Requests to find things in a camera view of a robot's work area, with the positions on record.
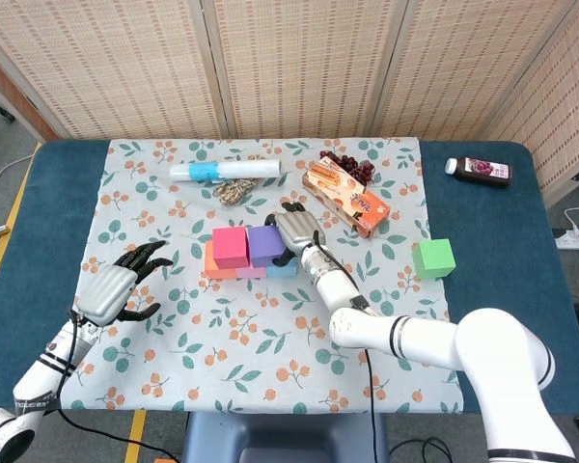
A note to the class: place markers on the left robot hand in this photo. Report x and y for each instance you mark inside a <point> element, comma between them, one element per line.
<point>103,294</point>

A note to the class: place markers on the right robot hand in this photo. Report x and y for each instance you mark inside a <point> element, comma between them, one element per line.
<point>299,231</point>

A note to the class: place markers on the purple foam cube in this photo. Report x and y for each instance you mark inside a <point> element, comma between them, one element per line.
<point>265,246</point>

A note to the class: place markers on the light blue foam cube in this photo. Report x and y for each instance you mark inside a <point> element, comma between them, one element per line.
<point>282,271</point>

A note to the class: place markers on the pink foam cube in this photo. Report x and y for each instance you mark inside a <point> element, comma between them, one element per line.
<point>251,273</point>

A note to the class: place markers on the red foam cube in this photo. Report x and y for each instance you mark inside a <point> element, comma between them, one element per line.
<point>230,247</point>

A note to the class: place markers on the orange foam cube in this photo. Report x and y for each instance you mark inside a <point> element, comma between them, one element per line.
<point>212,270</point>

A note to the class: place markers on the green foam cube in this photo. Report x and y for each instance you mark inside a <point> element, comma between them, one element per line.
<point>433,259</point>

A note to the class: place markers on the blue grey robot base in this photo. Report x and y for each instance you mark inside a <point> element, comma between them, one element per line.
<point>284,436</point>

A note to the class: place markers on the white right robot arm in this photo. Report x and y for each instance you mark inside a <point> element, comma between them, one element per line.
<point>439,337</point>

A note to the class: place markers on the orange biscuit box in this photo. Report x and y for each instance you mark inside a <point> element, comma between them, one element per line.
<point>352,198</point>

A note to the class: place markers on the white bag roll blue band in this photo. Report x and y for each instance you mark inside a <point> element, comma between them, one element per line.
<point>241,170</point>

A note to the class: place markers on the red grape bunch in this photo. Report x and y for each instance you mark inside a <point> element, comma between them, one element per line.
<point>347,161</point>

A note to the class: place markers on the floral berry print tablecloth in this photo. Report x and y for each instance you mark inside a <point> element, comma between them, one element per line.
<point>222,347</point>

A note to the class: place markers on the bamboo folding screen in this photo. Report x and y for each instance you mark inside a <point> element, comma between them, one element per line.
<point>294,72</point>

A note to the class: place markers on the small orange floor object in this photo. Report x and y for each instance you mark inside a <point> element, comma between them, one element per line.
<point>166,460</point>

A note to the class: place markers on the teal padded table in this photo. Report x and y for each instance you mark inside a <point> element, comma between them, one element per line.
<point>492,217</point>

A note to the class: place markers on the dark juice bottle white cap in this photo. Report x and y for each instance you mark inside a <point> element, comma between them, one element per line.
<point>487,172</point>

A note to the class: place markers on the white power strip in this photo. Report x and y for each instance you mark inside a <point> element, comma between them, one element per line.
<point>576,239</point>

